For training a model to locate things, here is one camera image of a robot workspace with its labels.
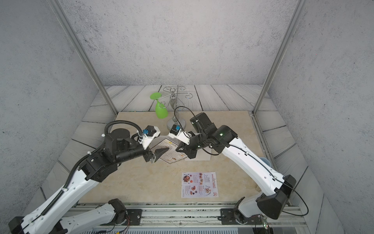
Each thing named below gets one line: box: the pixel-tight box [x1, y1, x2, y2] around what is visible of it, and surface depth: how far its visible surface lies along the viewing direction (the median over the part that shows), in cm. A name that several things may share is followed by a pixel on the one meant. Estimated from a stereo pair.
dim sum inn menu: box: [150, 137, 188, 164], surface depth 67 cm
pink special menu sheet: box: [181, 171, 219, 198], surface depth 86 cm
